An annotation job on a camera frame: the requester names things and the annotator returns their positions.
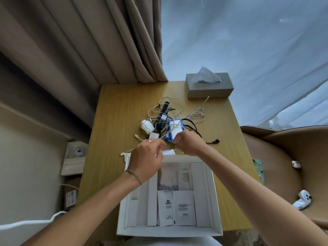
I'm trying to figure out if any grey tissue box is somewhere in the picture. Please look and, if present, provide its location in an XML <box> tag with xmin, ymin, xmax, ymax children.
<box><xmin>185</xmin><ymin>72</ymin><xmax>235</xmax><ymax>99</ymax></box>

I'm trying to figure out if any sheer white curtain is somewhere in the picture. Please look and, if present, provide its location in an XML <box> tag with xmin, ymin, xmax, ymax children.
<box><xmin>161</xmin><ymin>0</ymin><xmax>328</xmax><ymax>129</ymax></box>

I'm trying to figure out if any person's left hand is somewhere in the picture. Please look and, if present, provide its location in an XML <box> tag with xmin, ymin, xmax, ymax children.
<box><xmin>127</xmin><ymin>138</ymin><xmax>166</xmax><ymax>185</ymax></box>

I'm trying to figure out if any tangled long white cable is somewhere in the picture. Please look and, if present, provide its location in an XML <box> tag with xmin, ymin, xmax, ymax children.
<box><xmin>148</xmin><ymin>96</ymin><xmax>210</xmax><ymax>131</ymax></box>

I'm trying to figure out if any person's white garment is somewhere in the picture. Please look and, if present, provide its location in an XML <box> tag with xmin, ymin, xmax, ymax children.
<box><xmin>122</xmin><ymin>235</ymin><xmax>218</xmax><ymax>246</ymax></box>

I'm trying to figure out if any white wall charger plug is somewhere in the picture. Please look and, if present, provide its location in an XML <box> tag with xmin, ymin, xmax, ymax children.
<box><xmin>140</xmin><ymin>118</ymin><xmax>156</xmax><ymax>134</ymax></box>

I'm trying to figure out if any green printed card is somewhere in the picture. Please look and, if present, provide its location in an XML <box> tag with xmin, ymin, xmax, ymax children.
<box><xmin>252</xmin><ymin>158</ymin><xmax>267</xmax><ymax>187</ymax></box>

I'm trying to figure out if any black cable with plug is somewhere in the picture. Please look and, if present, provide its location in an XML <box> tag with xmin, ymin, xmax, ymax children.
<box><xmin>179</xmin><ymin>118</ymin><xmax>222</xmax><ymax>145</ymax></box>

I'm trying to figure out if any person's right forearm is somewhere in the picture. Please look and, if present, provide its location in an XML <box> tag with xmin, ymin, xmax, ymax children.
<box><xmin>198</xmin><ymin>143</ymin><xmax>328</xmax><ymax>246</ymax></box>

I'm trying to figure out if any person's left forearm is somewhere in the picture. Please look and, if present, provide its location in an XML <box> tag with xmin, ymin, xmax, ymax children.
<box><xmin>22</xmin><ymin>172</ymin><xmax>142</xmax><ymax>246</ymax></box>

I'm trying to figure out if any clear bag with striped item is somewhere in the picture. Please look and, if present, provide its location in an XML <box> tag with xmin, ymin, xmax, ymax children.
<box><xmin>157</xmin><ymin>162</ymin><xmax>193</xmax><ymax>192</ymax></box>

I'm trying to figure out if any brown leather chair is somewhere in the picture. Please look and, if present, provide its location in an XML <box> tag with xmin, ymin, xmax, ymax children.
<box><xmin>240</xmin><ymin>125</ymin><xmax>328</xmax><ymax>231</ymax></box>

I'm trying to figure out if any white paper packet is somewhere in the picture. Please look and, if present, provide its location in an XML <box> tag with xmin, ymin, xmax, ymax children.
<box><xmin>174</xmin><ymin>190</ymin><xmax>197</xmax><ymax>226</ymax></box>
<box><xmin>157</xmin><ymin>190</ymin><xmax>175</xmax><ymax>227</ymax></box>

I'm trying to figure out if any black power adapter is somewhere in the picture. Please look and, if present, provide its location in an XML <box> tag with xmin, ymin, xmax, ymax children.
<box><xmin>156</xmin><ymin>101</ymin><xmax>172</xmax><ymax>131</ymax></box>

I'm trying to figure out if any white charging cable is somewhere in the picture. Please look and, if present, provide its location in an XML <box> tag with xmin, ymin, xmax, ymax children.
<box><xmin>120</xmin><ymin>131</ymin><xmax>180</xmax><ymax>157</ymax></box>

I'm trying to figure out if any thick white cord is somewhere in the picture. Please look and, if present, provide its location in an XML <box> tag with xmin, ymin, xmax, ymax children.
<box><xmin>0</xmin><ymin>184</ymin><xmax>80</xmax><ymax>231</ymax></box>

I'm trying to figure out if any thin wrist bracelet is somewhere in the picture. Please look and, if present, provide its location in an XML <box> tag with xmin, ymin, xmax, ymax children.
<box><xmin>125</xmin><ymin>169</ymin><xmax>142</xmax><ymax>186</ymax></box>

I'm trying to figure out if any brown cardboard box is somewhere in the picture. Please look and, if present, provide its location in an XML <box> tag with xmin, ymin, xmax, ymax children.
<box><xmin>62</xmin><ymin>177</ymin><xmax>82</xmax><ymax>211</ymax></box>

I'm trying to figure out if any brown curtain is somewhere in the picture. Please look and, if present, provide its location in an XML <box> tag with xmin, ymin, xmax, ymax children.
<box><xmin>0</xmin><ymin>0</ymin><xmax>169</xmax><ymax>137</ymax></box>

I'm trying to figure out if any white game controller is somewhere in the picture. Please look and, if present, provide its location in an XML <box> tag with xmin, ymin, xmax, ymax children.
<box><xmin>292</xmin><ymin>189</ymin><xmax>312</xmax><ymax>211</ymax></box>

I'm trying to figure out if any slim white box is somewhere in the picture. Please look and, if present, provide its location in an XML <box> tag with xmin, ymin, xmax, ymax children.
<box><xmin>128</xmin><ymin>199</ymin><xmax>139</xmax><ymax>227</ymax></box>

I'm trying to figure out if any white box with round toy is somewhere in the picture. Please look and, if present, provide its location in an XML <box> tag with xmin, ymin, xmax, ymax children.
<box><xmin>60</xmin><ymin>141</ymin><xmax>89</xmax><ymax>176</ymax></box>

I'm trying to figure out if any person's right hand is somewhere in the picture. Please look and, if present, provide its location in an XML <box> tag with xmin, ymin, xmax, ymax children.
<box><xmin>174</xmin><ymin>130</ymin><xmax>207</xmax><ymax>156</ymax></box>

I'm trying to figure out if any blue framed white device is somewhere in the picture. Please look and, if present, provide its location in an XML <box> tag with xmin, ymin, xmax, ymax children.
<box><xmin>164</xmin><ymin>119</ymin><xmax>185</xmax><ymax>143</ymax></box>

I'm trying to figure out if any white cardboard divider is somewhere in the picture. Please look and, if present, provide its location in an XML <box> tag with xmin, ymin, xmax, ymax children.
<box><xmin>147</xmin><ymin>177</ymin><xmax>158</xmax><ymax>227</ymax></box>

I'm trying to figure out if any open white cardboard box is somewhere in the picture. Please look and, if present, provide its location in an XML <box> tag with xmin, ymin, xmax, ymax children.
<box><xmin>116</xmin><ymin>154</ymin><xmax>224</xmax><ymax>237</ymax></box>

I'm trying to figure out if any white tissue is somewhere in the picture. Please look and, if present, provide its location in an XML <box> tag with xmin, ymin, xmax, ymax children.
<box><xmin>196</xmin><ymin>66</ymin><xmax>223</xmax><ymax>84</ymax></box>

